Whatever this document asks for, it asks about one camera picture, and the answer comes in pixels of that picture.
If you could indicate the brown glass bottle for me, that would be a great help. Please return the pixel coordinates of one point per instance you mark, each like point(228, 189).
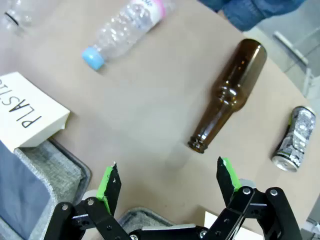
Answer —
point(232, 92)

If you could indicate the silver patterned drink can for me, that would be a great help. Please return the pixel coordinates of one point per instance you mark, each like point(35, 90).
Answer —
point(296, 137)

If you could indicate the person in denim clothes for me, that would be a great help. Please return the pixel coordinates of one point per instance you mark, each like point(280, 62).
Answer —
point(250, 12)

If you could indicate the clear plastic bottle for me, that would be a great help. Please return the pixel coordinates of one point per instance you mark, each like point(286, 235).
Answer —
point(17, 15)

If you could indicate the grey metal frame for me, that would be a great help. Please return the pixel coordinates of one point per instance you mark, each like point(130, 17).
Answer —
point(300, 55)

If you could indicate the grey felt basket for plastic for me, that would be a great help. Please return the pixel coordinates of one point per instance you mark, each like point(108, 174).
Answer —
point(50, 170)

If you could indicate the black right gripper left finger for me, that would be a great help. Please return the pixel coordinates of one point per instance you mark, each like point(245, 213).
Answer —
point(100, 217)

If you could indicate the white card reading plastic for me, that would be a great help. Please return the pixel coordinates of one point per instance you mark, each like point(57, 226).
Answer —
point(27, 110)

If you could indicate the clear bottle with blue cap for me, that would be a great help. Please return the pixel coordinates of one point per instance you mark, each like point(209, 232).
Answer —
point(125, 32)

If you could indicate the grey felt basket for cans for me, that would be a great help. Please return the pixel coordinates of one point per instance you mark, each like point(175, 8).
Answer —
point(142, 216)

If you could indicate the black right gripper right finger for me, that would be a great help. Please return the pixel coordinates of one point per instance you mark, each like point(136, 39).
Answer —
point(250, 215)

